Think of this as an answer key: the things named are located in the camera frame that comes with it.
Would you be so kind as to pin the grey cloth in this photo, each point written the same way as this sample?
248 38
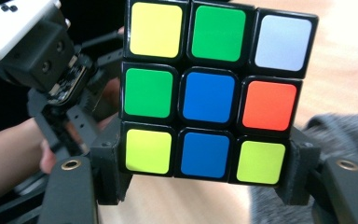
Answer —
338 137

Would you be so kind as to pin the multicoloured puzzle cube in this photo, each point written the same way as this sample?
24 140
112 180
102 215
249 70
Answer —
211 93

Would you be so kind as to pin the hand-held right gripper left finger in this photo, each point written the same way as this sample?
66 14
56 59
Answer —
108 161

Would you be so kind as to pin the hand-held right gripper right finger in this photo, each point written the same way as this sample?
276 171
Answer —
298 168

